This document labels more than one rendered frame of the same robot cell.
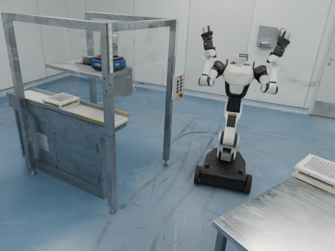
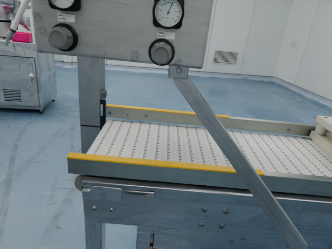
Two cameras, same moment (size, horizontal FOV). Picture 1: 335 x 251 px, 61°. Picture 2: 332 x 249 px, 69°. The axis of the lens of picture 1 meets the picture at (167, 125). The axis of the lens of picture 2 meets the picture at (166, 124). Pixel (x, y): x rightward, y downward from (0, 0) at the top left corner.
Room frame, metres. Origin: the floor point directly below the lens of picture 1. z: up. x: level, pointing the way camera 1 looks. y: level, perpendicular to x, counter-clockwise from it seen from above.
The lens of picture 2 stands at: (2.71, 0.31, 1.09)
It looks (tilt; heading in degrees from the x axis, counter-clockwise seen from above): 23 degrees down; 150
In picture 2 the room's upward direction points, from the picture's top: 6 degrees clockwise
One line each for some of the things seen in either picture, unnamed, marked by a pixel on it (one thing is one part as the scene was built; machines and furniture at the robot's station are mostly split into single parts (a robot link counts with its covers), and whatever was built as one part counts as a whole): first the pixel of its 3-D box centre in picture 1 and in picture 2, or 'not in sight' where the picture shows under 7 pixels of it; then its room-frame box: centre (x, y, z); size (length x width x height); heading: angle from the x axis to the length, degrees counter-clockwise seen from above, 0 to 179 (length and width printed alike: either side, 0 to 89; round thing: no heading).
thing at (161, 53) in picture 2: not in sight; (161, 49); (2.43, 0.46, 1.06); 0.03 x 0.03 x 0.04; 62
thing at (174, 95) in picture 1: (177, 86); not in sight; (2.90, -0.08, 0.97); 0.17 x 0.06 x 0.26; 152
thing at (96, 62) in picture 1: (109, 62); not in sight; (2.29, 0.50, 1.31); 0.21 x 0.20 x 0.09; 152
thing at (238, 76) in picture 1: (238, 78); not in sight; (2.82, -0.69, 1.11); 0.34 x 0.30 x 0.36; 77
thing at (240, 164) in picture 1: (225, 160); not in sight; (2.74, -0.67, 0.19); 0.64 x 0.52 x 0.33; 167
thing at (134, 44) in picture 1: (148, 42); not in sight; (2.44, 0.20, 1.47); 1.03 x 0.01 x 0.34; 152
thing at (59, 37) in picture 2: not in sight; (60, 33); (2.37, 0.35, 1.07); 0.03 x 0.02 x 0.04; 62
